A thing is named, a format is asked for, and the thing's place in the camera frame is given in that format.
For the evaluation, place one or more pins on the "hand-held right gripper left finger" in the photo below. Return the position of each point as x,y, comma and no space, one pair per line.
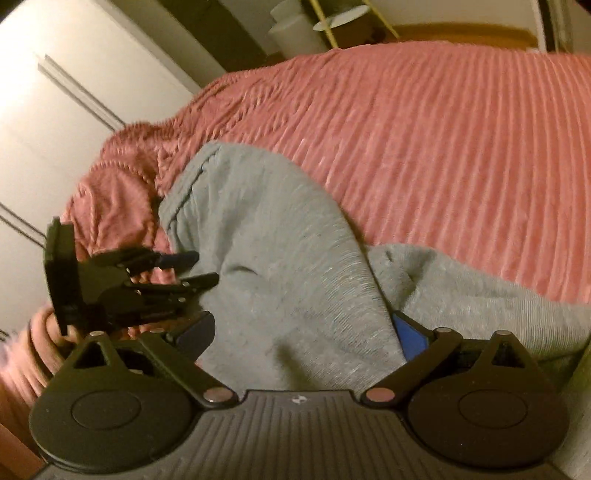
196,333

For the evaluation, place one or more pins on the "pink ribbed blanket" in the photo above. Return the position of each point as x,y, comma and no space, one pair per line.
415,138

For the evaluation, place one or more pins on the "white wardrobe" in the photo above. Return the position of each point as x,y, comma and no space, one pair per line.
60,115

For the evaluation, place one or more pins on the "white cylindrical bin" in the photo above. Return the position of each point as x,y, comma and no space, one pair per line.
298,37

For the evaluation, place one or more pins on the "grey sweat pants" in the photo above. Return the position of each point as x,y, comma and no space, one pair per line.
286,258

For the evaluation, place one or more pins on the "tall white cylinder stool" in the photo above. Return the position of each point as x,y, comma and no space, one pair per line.
288,9

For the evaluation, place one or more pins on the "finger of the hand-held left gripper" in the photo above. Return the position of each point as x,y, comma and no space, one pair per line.
178,261
194,282

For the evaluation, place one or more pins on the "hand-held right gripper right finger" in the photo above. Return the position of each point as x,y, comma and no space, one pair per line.
411,334

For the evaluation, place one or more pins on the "white round side table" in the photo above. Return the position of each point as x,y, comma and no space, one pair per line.
339,18

